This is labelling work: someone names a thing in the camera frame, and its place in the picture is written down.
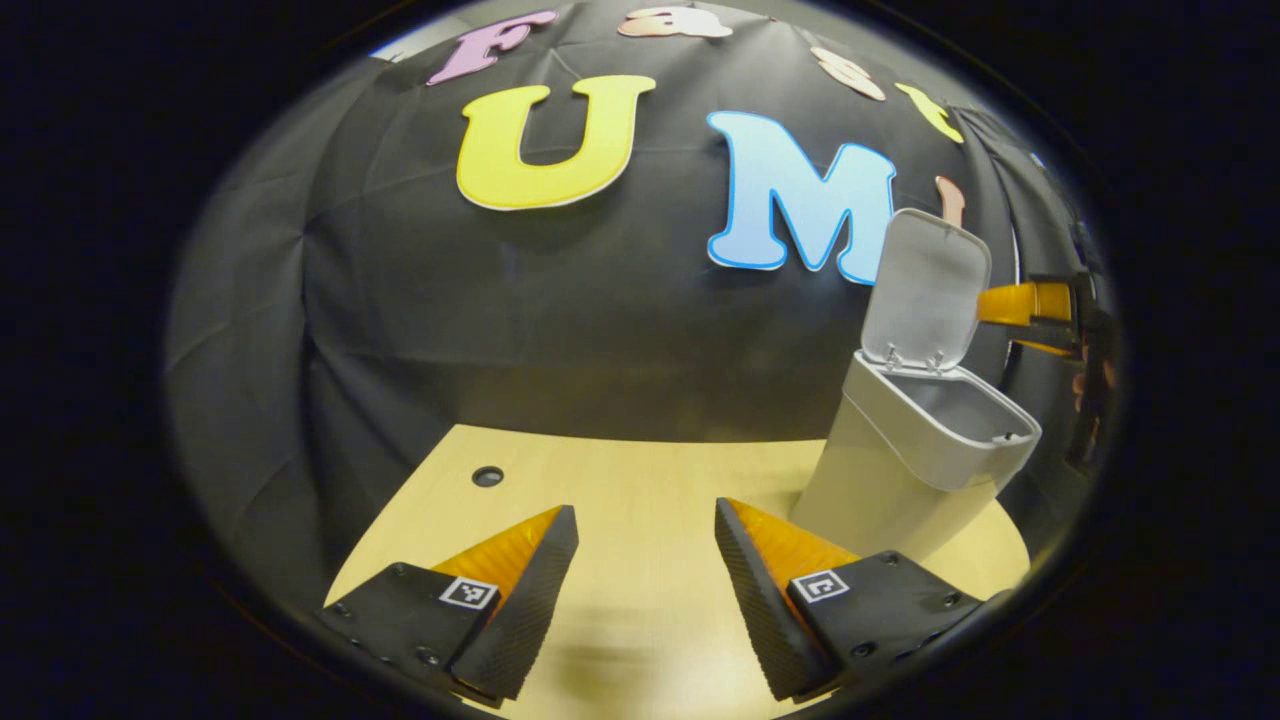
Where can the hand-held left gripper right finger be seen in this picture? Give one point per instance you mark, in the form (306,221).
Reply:
(765,610)

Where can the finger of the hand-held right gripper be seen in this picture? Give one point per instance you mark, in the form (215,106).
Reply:
(1045,347)
(1020,303)

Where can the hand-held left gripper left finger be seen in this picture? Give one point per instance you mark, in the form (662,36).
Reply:
(520,620)

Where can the white desktop garbage bin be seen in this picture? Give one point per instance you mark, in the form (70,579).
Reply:
(900,470)

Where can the wooden desktop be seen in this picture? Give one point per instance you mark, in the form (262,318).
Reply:
(640,520)

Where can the black backdrop cloth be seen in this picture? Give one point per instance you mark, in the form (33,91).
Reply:
(500,320)

